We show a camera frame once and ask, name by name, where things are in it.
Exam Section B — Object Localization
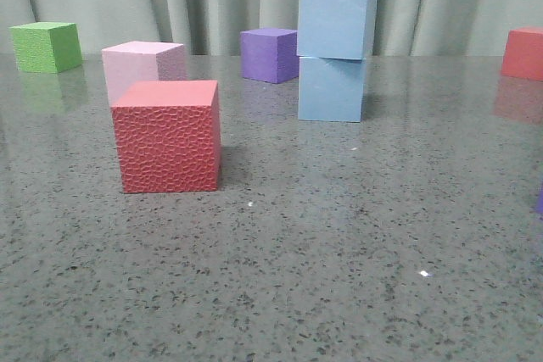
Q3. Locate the light blue foam cube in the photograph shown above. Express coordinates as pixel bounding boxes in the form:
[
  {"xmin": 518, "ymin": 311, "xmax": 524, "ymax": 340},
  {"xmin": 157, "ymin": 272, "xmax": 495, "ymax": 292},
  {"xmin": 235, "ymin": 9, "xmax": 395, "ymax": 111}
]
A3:
[
  {"xmin": 297, "ymin": 0, "xmax": 377, "ymax": 60},
  {"xmin": 298, "ymin": 57, "xmax": 367, "ymax": 122}
]

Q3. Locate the red foam cube far right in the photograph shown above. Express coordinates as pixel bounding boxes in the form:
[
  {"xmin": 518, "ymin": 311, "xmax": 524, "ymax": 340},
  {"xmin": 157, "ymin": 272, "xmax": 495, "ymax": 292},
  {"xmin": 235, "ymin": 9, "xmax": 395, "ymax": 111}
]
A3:
[{"xmin": 501, "ymin": 26, "xmax": 543, "ymax": 81}]

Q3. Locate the red textured foam cube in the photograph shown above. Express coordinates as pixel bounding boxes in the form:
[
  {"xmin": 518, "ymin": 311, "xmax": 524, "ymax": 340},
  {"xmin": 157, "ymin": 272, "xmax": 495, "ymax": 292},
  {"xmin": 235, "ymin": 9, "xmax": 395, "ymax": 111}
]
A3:
[{"xmin": 111, "ymin": 80, "xmax": 221, "ymax": 193}]

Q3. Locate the pink foam cube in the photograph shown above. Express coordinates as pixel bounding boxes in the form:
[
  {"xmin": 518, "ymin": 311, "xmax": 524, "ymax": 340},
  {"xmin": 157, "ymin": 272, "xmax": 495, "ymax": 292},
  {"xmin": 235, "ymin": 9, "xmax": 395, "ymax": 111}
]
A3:
[{"xmin": 101, "ymin": 41, "xmax": 187, "ymax": 104}]

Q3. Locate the purple foam cube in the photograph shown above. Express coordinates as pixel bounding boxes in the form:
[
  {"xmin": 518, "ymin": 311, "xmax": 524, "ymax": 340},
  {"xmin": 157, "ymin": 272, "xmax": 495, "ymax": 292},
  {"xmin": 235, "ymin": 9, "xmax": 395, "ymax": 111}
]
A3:
[{"xmin": 240, "ymin": 28, "xmax": 299, "ymax": 84}]

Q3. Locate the green foam cube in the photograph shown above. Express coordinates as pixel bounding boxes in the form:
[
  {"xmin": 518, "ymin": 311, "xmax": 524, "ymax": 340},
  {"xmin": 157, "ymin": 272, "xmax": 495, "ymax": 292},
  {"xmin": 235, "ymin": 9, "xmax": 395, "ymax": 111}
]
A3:
[{"xmin": 9, "ymin": 22, "xmax": 82, "ymax": 73}]

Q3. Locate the purple cube at right edge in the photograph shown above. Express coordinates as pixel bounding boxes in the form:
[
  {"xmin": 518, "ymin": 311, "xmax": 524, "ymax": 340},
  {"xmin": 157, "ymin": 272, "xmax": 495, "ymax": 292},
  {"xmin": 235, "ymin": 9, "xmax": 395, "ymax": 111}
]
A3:
[{"xmin": 535, "ymin": 187, "xmax": 543, "ymax": 214}]

